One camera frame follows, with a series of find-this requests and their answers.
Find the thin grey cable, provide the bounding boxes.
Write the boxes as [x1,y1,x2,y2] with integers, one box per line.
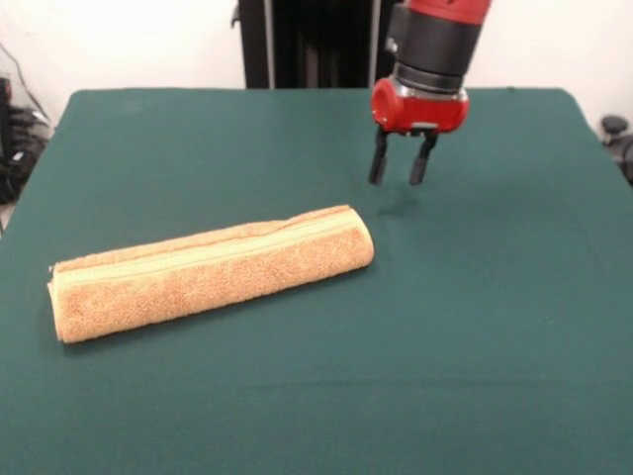
[0,42,50,120]

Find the black coiled cable bundle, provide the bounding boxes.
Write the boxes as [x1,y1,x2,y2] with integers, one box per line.
[0,106,53,205]

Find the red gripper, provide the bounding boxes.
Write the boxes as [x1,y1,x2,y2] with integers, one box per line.
[368,76,470,187]

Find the black upright stand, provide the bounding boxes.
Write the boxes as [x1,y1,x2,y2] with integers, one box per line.
[229,0,397,90]

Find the dark green table cloth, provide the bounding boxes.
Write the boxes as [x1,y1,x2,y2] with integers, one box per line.
[0,86,633,475]

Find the black box device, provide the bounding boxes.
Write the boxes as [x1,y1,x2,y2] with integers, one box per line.
[0,76,12,149]

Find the tan terry towel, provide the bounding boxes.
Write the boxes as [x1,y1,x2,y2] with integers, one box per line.
[46,204,376,344]

